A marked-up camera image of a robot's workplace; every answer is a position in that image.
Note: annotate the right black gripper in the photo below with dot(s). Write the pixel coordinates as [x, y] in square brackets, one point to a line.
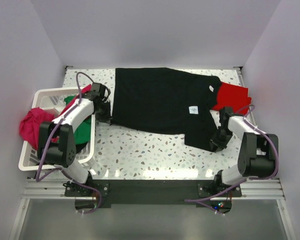
[219, 139]

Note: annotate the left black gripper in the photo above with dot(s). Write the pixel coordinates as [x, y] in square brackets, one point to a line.
[104, 114]

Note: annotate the black t-shirt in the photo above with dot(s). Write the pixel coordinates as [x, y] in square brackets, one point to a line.
[169, 102]

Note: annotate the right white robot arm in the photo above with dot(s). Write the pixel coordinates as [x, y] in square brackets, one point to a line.
[258, 157]

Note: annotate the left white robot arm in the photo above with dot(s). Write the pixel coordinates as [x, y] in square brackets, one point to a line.
[56, 142]

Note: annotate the green t-shirt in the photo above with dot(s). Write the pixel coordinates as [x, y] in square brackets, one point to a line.
[82, 134]

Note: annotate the folded red t-shirt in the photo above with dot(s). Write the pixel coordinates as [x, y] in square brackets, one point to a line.
[236, 97]

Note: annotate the white plastic laundry basket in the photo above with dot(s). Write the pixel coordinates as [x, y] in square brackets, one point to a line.
[47, 103]

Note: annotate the magenta t-shirt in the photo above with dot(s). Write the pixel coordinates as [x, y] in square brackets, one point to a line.
[30, 125]

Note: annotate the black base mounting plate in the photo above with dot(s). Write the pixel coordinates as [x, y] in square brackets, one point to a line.
[106, 193]

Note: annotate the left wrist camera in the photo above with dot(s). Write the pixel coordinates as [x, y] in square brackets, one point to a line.
[100, 90]

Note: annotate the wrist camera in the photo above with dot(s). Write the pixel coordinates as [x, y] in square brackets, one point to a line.
[100, 90]
[224, 114]

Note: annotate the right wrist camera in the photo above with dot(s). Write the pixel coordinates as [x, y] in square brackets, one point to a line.
[224, 114]

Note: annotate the aluminium frame rail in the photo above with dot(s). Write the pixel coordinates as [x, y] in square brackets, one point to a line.
[43, 210]

